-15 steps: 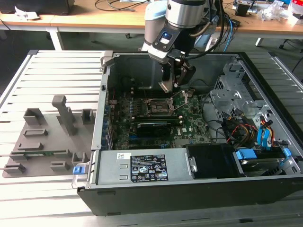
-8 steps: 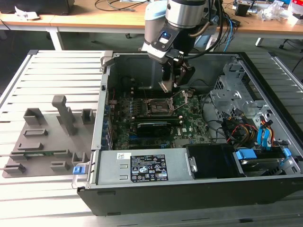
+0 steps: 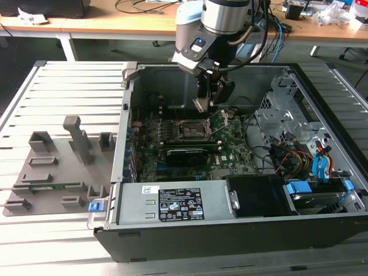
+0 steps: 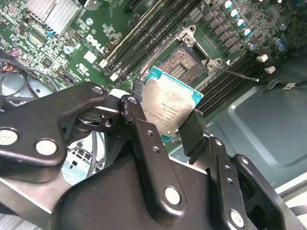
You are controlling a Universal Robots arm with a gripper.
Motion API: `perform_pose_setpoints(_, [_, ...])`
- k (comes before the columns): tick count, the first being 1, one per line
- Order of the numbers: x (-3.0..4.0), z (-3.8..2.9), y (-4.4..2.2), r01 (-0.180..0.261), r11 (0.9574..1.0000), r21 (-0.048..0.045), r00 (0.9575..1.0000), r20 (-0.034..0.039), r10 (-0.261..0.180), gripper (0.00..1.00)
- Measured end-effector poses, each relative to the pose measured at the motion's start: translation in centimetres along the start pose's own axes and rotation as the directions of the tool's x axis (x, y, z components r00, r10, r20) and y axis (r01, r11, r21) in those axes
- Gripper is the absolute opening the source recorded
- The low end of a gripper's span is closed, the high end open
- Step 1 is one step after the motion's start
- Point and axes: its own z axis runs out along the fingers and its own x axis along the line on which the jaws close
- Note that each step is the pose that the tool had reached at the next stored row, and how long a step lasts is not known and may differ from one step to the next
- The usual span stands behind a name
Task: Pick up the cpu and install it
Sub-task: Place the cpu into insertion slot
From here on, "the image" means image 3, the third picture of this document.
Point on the silver CPU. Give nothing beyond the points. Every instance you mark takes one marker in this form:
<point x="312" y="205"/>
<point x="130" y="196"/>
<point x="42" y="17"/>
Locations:
<point x="200" y="105"/>

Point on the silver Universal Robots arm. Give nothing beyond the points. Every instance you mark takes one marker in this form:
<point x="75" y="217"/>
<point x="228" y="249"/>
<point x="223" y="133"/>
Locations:
<point x="224" y="17"/>

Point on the CPU socket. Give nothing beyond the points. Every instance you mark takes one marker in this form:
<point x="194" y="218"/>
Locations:
<point x="192" y="130"/>

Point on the black RAM slot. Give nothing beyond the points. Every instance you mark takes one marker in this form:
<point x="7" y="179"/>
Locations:
<point x="187" y="143"/>
<point x="184" y="110"/>

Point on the small black box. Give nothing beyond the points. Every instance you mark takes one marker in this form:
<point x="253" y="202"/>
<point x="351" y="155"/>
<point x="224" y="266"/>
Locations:
<point x="293" y="13"/>

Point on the green motherboard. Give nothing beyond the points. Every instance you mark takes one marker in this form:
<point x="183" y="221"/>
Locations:
<point x="230" y="135"/>

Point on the silver metal drive cage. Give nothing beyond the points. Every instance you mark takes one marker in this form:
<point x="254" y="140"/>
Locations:
<point x="276" y="120"/>

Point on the black graphics card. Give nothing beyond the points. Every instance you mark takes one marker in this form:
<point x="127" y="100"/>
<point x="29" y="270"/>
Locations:
<point x="187" y="156"/>

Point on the clear plastic bags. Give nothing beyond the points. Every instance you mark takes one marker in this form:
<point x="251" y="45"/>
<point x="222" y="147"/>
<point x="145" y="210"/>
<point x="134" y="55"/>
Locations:
<point x="330" y="14"/>

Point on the wooden desk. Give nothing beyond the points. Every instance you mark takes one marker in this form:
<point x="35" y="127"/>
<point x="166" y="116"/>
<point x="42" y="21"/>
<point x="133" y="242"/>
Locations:
<point x="100" y="24"/>

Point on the white and red box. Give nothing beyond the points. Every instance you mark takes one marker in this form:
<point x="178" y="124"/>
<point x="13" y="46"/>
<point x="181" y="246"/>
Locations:
<point x="359" y="17"/>

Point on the hard disk in blue carrier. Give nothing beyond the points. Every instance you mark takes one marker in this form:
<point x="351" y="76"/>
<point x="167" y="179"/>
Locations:
<point x="299" y="188"/>

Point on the silver power supply with label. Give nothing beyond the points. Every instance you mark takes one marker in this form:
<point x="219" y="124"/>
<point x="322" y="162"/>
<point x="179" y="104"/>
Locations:
<point x="138" y="201"/>

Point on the black bag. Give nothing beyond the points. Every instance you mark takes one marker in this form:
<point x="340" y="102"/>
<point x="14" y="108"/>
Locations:
<point x="43" y="7"/>

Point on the black open PC case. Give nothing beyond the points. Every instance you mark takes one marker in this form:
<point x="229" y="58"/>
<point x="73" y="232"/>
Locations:
<point x="201" y="241"/>

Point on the grey parts rack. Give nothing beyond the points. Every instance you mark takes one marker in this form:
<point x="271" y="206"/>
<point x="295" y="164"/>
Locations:
<point x="72" y="172"/>

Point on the crumpled white paper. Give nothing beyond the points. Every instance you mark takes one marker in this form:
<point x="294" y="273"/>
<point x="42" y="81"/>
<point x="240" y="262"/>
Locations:
<point x="31" y="17"/>

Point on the blue case latch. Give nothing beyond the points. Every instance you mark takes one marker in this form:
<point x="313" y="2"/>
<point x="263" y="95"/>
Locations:
<point x="95" y="207"/>

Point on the green RAM stick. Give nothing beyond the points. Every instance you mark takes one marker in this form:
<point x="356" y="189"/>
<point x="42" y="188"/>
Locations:
<point x="57" y="187"/>

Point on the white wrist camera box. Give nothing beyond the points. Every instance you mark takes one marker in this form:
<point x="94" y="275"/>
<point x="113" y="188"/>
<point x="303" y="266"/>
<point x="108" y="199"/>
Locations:
<point x="187" y="64"/>

